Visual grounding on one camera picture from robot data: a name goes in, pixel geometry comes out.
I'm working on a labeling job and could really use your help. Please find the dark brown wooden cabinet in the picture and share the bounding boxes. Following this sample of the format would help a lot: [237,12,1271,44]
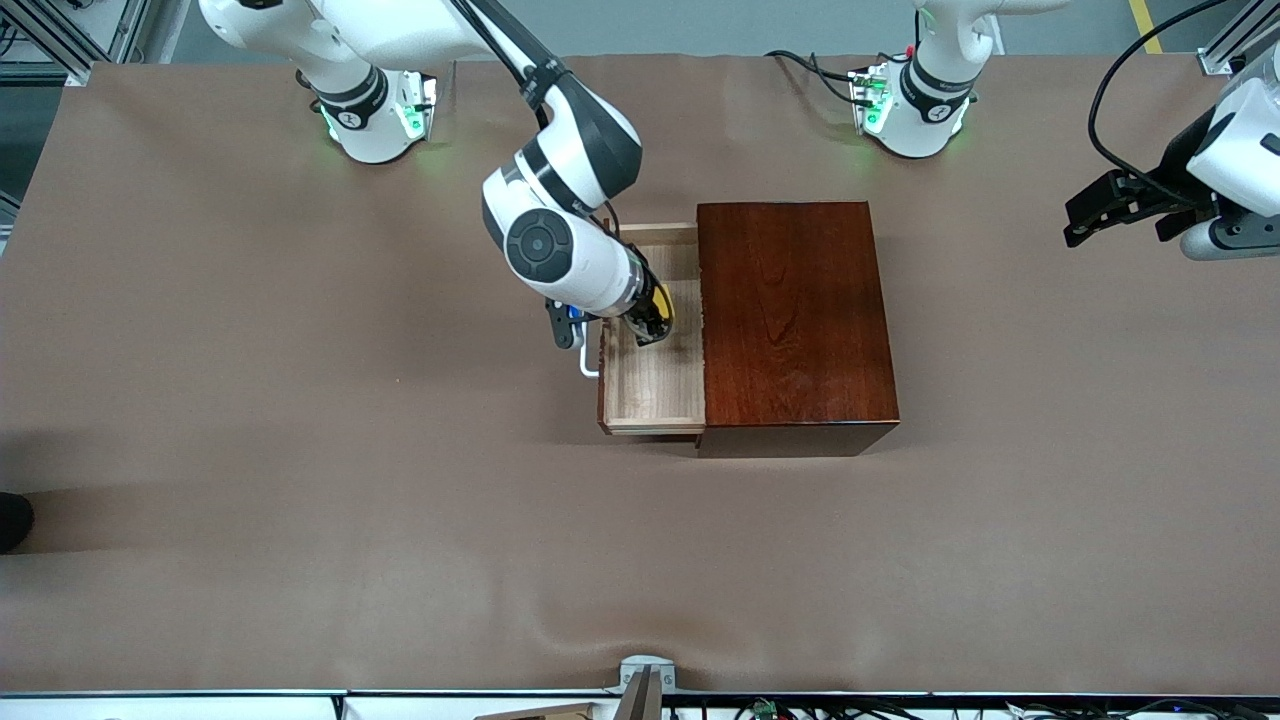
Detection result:
[695,201,900,459]

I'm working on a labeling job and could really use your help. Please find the yellow floor tape strip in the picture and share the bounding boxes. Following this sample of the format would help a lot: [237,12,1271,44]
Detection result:
[1128,0,1167,54]

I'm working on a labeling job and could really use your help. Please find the brown table cover sheet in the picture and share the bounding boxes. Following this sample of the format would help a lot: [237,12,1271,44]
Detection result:
[0,52,1280,696]

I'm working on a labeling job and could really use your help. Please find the grey metal table clamp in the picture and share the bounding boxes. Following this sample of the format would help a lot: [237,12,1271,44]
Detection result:
[605,655,678,720]

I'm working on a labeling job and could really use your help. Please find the black round object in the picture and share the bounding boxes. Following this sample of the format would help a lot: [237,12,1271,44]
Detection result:
[0,492,35,554]

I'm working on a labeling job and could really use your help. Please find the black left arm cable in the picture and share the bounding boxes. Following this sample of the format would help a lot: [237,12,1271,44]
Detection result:
[1088,0,1221,206]

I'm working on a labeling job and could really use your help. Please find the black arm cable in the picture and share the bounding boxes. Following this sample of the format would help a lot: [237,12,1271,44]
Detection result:
[448,0,623,239]
[1088,0,1221,206]

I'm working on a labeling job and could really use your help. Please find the aluminium frame profile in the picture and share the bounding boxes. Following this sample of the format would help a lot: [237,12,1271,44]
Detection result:
[1198,0,1266,73]

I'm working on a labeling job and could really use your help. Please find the black base cable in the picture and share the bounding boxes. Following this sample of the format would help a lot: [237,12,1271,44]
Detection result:
[765,50,861,81]
[805,52,866,106]

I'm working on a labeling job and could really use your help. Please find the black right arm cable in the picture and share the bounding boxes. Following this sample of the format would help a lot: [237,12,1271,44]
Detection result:
[448,0,623,239]

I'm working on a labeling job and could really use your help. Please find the tangled black cables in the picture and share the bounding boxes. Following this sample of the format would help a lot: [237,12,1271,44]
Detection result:
[668,697,1280,720]

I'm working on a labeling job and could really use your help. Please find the aluminium frame profiles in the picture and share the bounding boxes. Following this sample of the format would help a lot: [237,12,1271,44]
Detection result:
[0,0,151,86]

